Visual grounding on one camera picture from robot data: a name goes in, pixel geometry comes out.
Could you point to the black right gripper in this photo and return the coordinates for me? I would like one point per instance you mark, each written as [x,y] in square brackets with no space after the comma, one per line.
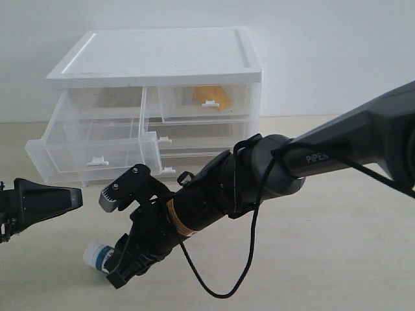
[150,239]

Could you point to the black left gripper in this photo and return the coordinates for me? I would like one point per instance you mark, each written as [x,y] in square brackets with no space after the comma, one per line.
[37,203]

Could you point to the white blue pill bottle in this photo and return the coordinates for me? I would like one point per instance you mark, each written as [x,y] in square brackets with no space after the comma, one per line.
[96,254]

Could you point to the yellow cheese wedge toy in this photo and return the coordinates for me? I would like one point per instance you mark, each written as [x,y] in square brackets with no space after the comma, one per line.
[211,97]

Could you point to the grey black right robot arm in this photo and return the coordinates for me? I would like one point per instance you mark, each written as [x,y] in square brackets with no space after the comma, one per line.
[376,138]

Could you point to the clear bottom wide drawer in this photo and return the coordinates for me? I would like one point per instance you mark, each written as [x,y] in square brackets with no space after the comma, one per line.
[169,167]

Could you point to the clear wide drawer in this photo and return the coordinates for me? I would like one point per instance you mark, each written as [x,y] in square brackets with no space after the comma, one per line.
[169,167]
[179,138]

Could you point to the clear middle wide drawer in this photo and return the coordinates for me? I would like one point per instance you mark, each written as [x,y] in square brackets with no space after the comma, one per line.
[179,138]

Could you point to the white plastic drawer cabinet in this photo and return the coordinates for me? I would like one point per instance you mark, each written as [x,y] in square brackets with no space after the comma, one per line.
[155,58]

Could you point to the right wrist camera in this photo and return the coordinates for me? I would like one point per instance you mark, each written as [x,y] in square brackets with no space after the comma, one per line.
[132,185]

